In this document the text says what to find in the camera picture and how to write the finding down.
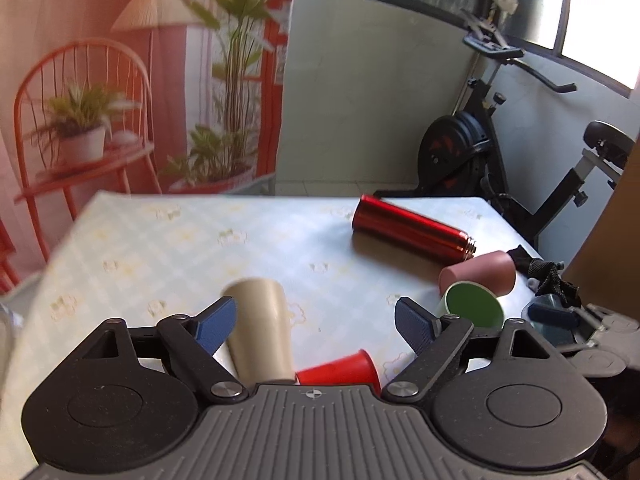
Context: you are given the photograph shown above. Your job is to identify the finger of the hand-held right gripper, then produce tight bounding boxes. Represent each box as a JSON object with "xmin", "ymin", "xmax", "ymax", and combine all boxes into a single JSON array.
[{"xmin": 528, "ymin": 303, "xmax": 608, "ymax": 332}]

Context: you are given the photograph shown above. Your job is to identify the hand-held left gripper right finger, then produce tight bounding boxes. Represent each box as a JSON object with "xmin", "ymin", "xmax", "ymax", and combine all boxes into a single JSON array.
[{"xmin": 380, "ymin": 297, "xmax": 564, "ymax": 404}]

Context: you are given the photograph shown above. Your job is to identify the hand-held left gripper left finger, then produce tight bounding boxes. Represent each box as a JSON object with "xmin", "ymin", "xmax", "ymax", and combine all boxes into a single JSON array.
[{"xmin": 81, "ymin": 297, "xmax": 249, "ymax": 404}]

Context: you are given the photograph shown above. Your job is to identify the blue cup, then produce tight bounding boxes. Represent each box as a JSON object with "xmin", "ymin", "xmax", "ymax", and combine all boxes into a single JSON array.
[{"xmin": 521, "ymin": 294, "xmax": 598, "ymax": 347}]

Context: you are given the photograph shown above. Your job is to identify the beige cup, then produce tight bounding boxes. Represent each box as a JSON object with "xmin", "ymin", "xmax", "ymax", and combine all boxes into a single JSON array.
[{"xmin": 221, "ymin": 278, "xmax": 297, "ymax": 386}]

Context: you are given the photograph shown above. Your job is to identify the green cup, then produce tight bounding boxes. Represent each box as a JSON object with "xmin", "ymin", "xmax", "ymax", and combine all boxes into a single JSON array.
[{"xmin": 434, "ymin": 281, "xmax": 506, "ymax": 331}]

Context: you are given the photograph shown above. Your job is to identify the pink cup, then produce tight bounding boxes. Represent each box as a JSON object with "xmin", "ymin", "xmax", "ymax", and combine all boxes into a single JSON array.
[{"xmin": 439, "ymin": 250, "xmax": 517, "ymax": 297}]

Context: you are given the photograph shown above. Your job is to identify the red cup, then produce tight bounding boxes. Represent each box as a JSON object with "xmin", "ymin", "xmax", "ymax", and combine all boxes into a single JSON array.
[{"xmin": 295, "ymin": 348, "xmax": 382, "ymax": 397}]

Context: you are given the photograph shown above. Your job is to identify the checked tablecloth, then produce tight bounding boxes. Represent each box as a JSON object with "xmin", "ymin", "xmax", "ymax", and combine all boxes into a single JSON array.
[{"xmin": 0, "ymin": 191, "xmax": 543, "ymax": 466}]

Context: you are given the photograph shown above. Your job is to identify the red metal bottle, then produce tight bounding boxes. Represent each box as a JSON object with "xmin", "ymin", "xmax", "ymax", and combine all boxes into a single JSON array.
[{"xmin": 351, "ymin": 195, "xmax": 477, "ymax": 264}]

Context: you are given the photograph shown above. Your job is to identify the brown cardboard board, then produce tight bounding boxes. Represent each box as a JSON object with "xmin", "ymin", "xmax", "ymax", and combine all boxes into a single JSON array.
[{"xmin": 562, "ymin": 159, "xmax": 640, "ymax": 322}]

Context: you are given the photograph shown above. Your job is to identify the black exercise bike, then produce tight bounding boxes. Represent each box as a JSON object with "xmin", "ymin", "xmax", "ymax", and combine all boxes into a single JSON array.
[{"xmin": 372, "ymin": 7, "xmax": 639, "ymax": 257}]

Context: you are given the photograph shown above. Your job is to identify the printed backdrop curtain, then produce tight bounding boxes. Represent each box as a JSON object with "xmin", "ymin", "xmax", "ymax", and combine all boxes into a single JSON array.
[{"xmin": 0, "ymin": 0, "xmax": 297, "ymax": 301}]

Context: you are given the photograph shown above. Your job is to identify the black strap bag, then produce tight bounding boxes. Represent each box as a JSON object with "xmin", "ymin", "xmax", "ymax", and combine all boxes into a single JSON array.
[{"xmin": 505, "ymin": 244, "xmax": 584, "ymax": 309}]

